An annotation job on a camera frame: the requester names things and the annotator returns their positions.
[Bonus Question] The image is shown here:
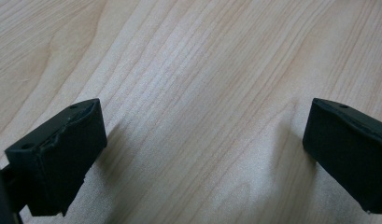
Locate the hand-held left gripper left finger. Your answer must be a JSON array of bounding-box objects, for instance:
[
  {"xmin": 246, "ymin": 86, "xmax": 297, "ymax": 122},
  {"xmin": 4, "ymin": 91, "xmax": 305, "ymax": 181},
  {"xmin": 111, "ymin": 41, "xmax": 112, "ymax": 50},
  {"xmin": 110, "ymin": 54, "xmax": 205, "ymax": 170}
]
[{"xmin": 5, "ymin": 98, "xmax": 108, "ymax": 217}]

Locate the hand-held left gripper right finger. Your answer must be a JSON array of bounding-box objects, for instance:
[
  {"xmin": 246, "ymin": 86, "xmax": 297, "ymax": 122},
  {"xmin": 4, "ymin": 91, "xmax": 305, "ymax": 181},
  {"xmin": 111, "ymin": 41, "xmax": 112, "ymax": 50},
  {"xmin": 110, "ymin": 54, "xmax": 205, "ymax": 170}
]
[{"xmin": 302, "ymin": 97, "xmax": 382, "ymax": 215}]

